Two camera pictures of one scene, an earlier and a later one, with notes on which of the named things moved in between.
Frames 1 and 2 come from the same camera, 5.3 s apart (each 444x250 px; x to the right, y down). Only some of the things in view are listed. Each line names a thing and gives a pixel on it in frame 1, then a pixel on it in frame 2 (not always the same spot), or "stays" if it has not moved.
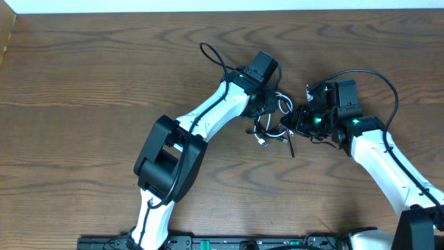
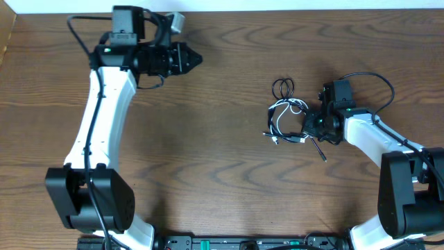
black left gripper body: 266,104 to 161,61
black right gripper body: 316,123 stays
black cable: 277,135 to 286,116
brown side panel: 7,20 stays
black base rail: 329,242 stays
